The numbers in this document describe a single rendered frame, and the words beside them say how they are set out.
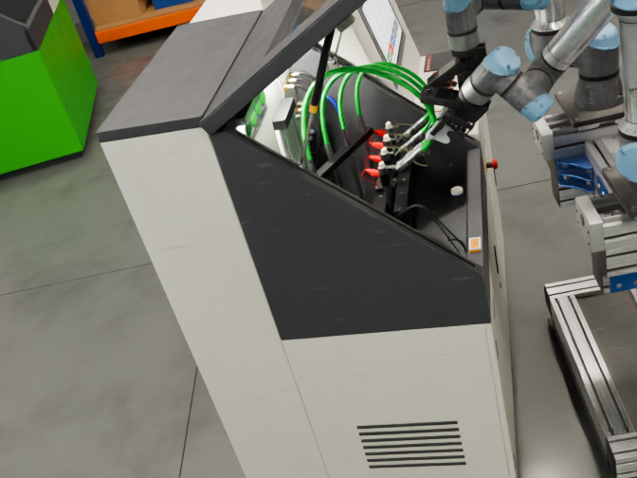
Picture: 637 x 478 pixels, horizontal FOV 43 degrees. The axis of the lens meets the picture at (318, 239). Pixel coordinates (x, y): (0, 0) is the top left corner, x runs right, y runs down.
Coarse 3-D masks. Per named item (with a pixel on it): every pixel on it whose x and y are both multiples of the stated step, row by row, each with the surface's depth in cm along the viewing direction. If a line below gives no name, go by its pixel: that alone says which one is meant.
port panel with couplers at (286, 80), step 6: (288, 72) 250; (294, 72) 250; (282, 78) 243; (288, 78) 249; (294, 78) 246; (282, 84) 242; (288, 84) 248; (282, 90) 242; (288, 90) 248; (294, 90) 254; (288, 96) 247; (294, 96) 253; (300, 102) 255; (300, 108) 251; (300, 114) 258; (300, 120) 258; (300, 126) 257; (300, 132) 256; (312, 132) 260; (312, 138) 257
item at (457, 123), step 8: (464, 104) 204; (472, 104) 201; (488, 104) 204; (448, 112) 206; (456, 112) 206; (464, 112) 206; (472, 112) 205; (480, 112) 204; (448, 120) 208; (456, 120) 207; (464, 120) 206; (472, 120) 207; (456, 128) 210; (464, 128) 210; (472, 128) 207; (464, 136) 210
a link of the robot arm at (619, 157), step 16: (624, 0) 163; (624, 16) 166; (624, 32) 170; (624, 48) 172; (624, 64) 175; (624, 80) 177; (624, 96) 180; (624, 128) 183; (624, 144) 184; (624, 160) 184
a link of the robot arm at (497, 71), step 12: (504, 48) 190; (492, 60) 189; (504, 60) 189; (516, 60) 190; (480, 72) 194; (492, 72) 190; (504, 72) 189; (516, 72) 191; (480, 84) 195; (492, 84) 193; (504, 84) 191
